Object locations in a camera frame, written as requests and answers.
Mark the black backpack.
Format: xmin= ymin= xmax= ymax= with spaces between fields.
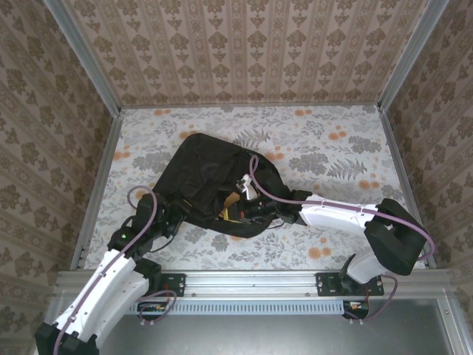
xmin=151 ymin=132 xmax=315 ymax=240

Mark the floral tablecloth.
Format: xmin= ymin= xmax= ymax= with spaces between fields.
xmin=75 ymin=105 xmax=433 ymax=271

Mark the grey metal panel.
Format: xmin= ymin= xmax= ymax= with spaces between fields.
xmin=35 ymin=297 xmax=473 ymax=355

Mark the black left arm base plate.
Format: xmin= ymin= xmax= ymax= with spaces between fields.
xmin=147 ymin=272 xmax=186 ymax=297

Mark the aluminium front rail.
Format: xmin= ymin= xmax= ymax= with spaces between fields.
xmin=55 ymin=268 xmax=454 ymax=299

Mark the aluminium side rail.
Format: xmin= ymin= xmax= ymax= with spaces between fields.
xmin=69 ymin=109 xmax=125 ymax=271
xmin=378 ymin=109 xmax=437 ymax=269

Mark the slotted cable duct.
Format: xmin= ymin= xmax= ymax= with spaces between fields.
xmin=125 ymin=299 xmax=350 ymax=316

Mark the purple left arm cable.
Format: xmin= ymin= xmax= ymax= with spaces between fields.
xmin=53 ymin=184 xmax=177 ymax=355

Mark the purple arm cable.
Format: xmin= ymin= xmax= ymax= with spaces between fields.
xmin=53 ymin=184 xmax=177 ymax=355
xmin=249 ymin=155 xmax=437 ymax=322

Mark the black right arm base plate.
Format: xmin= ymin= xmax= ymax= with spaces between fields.
xmin=316 ymin=272 xmax=384 ymax=297

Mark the thin aluminium back rail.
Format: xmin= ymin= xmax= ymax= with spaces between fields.
xmin=120 ymin=103 xmax=381 ymax=110

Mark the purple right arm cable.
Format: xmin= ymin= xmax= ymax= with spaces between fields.
xmin=249 ymin=155 xmax=437 ymax=322

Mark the aluminium corner post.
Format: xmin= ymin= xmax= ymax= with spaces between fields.
xmin=376 ymin=0 xmax=454 ymax=112
xmin=42 ymin=0 xmax=123 ymax=115

